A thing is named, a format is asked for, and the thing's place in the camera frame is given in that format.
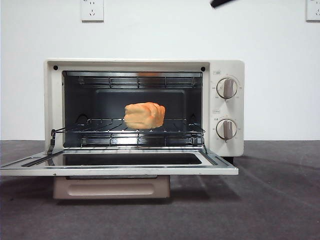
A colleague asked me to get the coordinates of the golden bread loaf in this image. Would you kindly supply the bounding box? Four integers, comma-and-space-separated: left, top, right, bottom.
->
123, 101, 166, 131

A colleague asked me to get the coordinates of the oven door with beige handle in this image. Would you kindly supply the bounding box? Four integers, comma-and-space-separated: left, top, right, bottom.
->
0, 149, 240, 200

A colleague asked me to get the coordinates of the white Toshiba toaster oven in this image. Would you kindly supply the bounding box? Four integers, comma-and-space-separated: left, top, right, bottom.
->
44, 58, 245, 165

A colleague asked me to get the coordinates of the beige oven knob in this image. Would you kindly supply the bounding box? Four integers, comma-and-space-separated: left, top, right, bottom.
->
215, 118, 238, 143
216, 77, 239, 99

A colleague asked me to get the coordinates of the white wall socket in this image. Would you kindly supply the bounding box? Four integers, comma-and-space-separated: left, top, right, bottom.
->
305, 0, 320, 22
80, 0, 105, 22

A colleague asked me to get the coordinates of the metal wire oven rack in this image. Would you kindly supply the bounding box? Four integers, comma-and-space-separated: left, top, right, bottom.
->
51, 117, 207, 135

